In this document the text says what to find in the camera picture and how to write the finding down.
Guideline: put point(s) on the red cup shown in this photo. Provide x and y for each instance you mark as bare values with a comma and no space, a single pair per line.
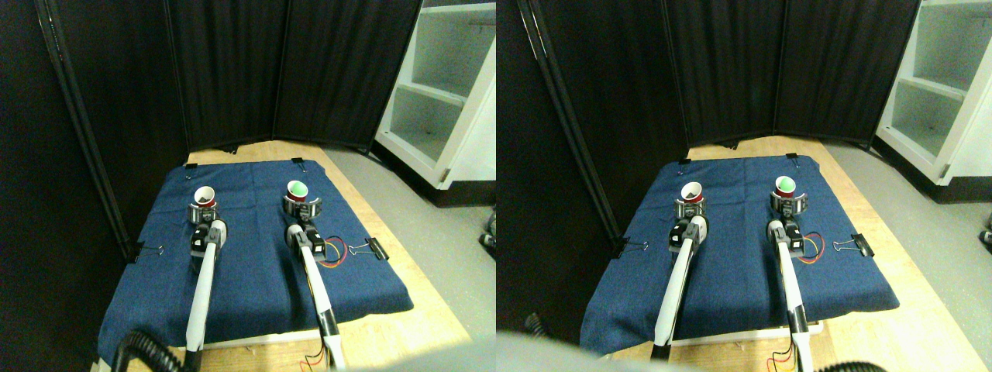
204,194
786,195
298,199
693,190

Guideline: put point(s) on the green ball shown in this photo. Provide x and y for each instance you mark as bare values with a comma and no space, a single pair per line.
298,189
786,184

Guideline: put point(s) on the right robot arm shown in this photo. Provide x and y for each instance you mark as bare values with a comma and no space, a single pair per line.
316,294
790,287

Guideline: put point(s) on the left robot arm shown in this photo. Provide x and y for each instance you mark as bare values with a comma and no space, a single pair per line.
203,294
682,287

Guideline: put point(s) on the dark blue cloth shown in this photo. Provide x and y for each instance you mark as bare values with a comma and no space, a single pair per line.
163,287
635,279

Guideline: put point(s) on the curtain stand pole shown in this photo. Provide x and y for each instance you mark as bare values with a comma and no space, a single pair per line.
81,132
566,124

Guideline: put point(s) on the white shelf unit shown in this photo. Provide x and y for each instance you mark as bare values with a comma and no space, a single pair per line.
457,116
961,108

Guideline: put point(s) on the small dark object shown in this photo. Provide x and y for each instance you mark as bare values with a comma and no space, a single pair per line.
488,232
986,232

